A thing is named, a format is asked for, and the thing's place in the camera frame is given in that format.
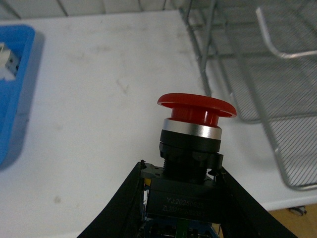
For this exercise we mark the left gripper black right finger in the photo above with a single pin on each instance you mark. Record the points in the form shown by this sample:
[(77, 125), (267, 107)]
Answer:
[(240, 215)]

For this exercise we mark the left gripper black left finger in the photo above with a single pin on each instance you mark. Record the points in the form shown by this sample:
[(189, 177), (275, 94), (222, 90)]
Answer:
[(122, 217)]

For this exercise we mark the red emergency stop button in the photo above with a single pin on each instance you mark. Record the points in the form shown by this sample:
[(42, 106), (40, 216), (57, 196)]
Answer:
[(182, 199)]

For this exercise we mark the white circuit breaker module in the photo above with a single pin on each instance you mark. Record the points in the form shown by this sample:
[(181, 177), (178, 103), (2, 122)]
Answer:
[(9, 63)]

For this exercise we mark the blue plastic tray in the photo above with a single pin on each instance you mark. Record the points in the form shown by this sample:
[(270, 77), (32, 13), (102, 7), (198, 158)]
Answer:
[(19, 38)]

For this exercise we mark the grey wire mesh rack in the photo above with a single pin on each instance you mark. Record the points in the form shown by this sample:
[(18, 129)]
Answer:
[(266, 52)]

